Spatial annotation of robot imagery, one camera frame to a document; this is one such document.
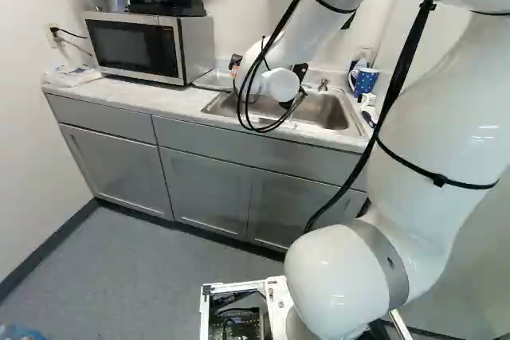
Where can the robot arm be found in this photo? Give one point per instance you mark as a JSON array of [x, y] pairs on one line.
[[438, 117]]

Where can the blue dotted mug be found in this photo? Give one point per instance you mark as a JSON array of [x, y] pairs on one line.
[[364, 81]]

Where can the metal tray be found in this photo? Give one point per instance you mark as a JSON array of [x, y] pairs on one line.
[[211, 80]]

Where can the silver microwave oven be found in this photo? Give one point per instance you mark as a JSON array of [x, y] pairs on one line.
[[135, 47]]

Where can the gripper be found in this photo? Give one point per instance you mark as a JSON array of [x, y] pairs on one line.
[[300, 72]]

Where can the clear plastic bag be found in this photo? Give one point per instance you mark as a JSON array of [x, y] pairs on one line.
[[71, 74]]

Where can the white dish brush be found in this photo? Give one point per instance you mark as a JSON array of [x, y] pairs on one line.
[[369, 111]]

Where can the stainless steel sink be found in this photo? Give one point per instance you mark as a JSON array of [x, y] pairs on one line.
[[318, 111]]

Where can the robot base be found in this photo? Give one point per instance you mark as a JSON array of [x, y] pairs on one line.
[[239, 289]]

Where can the blue plastic package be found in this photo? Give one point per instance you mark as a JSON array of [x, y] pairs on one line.
[[18, 334]]

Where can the grey kitchen counter with cabinets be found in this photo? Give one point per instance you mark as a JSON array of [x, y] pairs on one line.
[[159, 165]]

